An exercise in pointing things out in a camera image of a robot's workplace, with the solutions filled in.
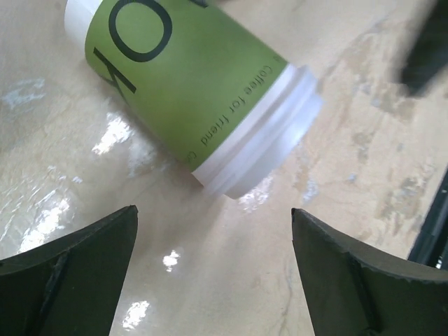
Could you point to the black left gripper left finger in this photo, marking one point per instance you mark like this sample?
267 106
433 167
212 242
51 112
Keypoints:
71 285

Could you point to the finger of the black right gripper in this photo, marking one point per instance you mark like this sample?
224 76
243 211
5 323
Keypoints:
427 55

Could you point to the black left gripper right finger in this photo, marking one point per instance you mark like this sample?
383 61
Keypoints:
353 288

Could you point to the green paper cup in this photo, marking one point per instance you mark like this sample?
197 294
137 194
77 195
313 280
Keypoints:
189 71

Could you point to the white plastic cup lid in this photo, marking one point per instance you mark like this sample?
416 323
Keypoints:
262 141

